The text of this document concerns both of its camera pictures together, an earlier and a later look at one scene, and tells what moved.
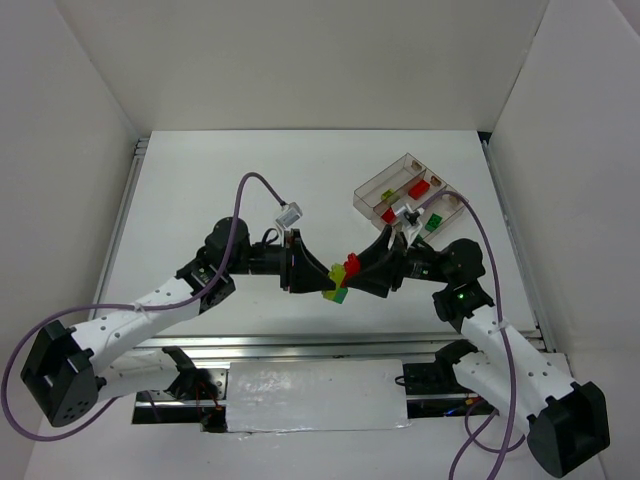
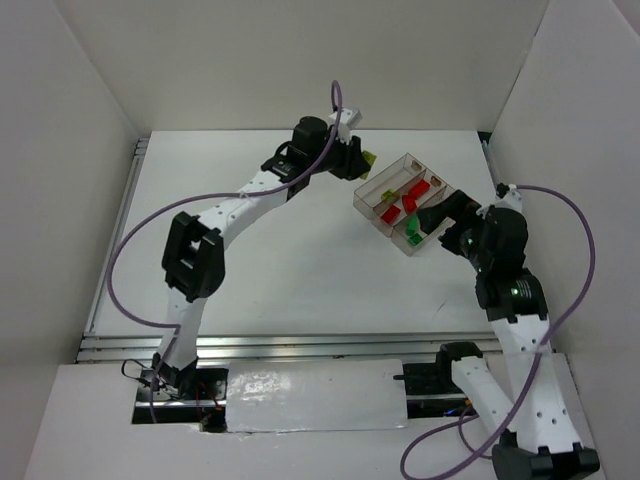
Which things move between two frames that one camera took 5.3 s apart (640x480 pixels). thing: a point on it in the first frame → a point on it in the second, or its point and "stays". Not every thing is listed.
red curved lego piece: x=389 y=216 stays
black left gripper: x=288 y=260 → x=353 y=159
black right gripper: x=394 y=265 → x=458 y=210
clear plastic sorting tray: x=407 y=185 stays
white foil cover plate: x=316 y=395 stays
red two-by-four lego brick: x=419 y=190 stays
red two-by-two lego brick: x=351 y=266 → x=409 y=202
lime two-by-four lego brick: x=337 y=274 → x=369 y=157
